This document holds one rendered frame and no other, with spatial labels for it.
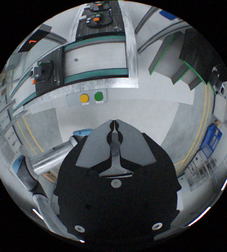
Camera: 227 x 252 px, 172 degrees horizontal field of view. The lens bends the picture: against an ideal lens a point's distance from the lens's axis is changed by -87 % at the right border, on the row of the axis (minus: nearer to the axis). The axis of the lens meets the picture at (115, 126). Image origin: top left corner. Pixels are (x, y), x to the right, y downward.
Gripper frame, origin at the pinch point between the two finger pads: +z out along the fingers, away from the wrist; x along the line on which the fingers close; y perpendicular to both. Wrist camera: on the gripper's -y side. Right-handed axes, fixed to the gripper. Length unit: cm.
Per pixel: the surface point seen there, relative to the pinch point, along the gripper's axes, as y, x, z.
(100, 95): 0.7, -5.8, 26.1
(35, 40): -29.2, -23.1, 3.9
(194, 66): -13.8, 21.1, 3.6
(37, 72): -19.1, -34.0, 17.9
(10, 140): 91, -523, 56
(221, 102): -31, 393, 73
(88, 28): -40.2, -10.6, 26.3
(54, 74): -15.2, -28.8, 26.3
